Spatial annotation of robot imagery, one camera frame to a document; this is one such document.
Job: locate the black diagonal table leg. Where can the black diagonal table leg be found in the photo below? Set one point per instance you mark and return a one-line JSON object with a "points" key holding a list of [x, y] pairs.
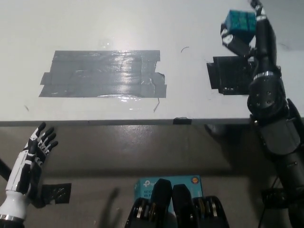
{"points": [[4, 169]]}

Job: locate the grey duct tape patch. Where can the grey duct tape patch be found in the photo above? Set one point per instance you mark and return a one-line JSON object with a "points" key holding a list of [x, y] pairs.
{"points": [[102, 74]]}

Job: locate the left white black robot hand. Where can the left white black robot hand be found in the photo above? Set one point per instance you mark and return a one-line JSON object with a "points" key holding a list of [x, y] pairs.
{"points": [[21, 171]]}

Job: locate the teal router cardboard box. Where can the teal router cardboard box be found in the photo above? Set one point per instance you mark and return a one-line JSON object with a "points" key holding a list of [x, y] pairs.
{"points": [[145, 187]]}

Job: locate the small black tape strip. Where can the small black tape strip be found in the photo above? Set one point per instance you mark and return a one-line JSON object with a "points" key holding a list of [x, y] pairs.
{"points": [[182, 121]]}

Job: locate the blue green Rubik's cube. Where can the blue green Rubik's cube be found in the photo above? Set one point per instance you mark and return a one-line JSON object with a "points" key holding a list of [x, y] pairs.
{"points": [[240, 23]]}

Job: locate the black tape marked spot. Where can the black tape marked spot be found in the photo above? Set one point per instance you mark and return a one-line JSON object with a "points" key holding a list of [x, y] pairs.
{"points": [[225, 74]]}

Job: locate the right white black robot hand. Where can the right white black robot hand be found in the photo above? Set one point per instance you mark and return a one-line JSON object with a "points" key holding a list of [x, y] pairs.
{"points": [[266, 42]]}

